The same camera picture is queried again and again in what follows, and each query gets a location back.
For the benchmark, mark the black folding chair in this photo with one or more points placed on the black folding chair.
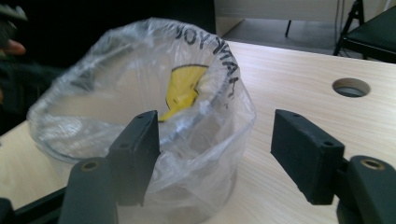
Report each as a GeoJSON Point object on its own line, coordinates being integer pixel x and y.
{"type": "Point", "coordinates": [370, 34]}

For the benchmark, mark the clear smiley plastic bag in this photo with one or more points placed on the clear smiley plastic bag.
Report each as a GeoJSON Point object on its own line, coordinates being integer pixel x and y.
{"type": "Point", "coordinates": [199, 149]}

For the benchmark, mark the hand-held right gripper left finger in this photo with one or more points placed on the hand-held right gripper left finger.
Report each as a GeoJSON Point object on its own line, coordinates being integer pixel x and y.
{"type": "Point", "coordinates": [137, 155]}

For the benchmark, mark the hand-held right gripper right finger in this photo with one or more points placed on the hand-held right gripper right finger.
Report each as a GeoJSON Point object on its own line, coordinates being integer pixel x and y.
{"type": "Point", "coordinates": [306, 155]}

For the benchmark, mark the transparent round bin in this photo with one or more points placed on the transparent round bin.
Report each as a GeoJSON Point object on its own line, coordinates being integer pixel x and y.
{"type": "Point", "coordinates": [57, 157]}

